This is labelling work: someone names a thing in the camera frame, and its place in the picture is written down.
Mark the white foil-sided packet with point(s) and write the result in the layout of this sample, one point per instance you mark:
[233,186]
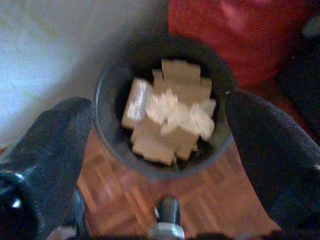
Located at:
[137,102]

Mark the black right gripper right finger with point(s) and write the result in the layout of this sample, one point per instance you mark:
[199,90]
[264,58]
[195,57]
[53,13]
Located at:
[275,155]

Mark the white tissue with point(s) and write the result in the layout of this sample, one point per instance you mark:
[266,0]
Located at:
[175,112]

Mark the red cushion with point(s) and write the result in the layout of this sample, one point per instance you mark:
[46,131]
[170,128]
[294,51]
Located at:
[250,37]

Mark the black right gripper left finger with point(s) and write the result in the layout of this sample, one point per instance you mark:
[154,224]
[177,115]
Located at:
[50,140]

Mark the grey round trash bin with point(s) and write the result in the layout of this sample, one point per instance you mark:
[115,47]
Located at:
[112,125]

